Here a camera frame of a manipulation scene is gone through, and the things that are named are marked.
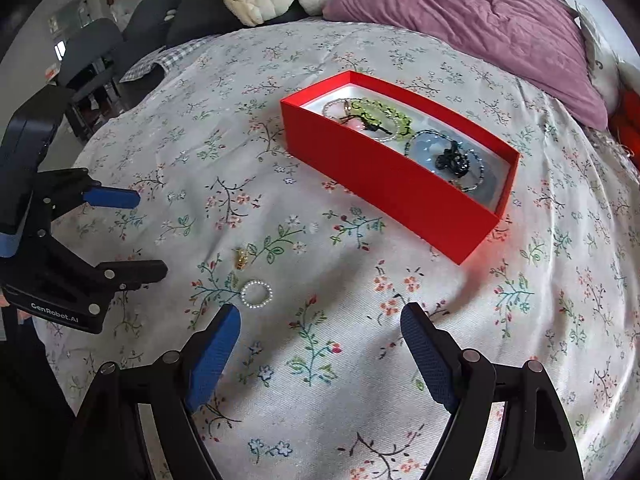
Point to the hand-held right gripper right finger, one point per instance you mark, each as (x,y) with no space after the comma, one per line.
(430,360)

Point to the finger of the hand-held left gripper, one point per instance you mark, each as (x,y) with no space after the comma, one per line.
(115,199)
(135,272)

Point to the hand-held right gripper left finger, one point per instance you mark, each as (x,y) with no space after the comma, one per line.
(215,355)

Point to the small gold charm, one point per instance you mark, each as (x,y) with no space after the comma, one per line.
(242,259)

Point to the red jewelry box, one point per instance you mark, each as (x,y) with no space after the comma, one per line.
(375,170)

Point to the black flower hair clip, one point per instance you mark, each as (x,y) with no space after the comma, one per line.
(452,160)

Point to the floral bedsheet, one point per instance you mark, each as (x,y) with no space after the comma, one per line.
(350,310)

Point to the dark grey chair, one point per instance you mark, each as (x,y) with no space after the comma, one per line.
(90,55)

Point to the grey gingham cloth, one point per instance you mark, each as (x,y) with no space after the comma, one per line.
(160,60)

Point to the black cushion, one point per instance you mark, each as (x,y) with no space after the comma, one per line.
(205,10)

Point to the orange pompom cushion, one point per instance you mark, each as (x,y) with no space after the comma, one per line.
(627,115)

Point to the grey white pillow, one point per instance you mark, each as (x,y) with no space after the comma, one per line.
(600,70)

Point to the purple pillow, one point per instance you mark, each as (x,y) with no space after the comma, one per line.
(475,20)

